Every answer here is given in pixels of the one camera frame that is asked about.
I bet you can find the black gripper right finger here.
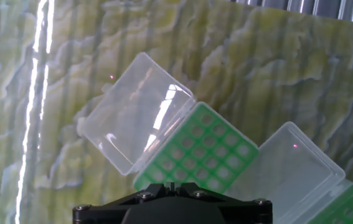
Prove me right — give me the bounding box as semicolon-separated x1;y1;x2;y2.
180;182;273;224

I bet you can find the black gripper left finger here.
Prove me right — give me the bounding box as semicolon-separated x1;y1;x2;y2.
72;182;169;224

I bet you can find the green rack pipette tip box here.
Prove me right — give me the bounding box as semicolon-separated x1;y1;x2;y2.
224;121;353;224
76;52;260;195

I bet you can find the green marble pattern mat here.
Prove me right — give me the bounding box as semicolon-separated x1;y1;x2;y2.
0;0;353;224

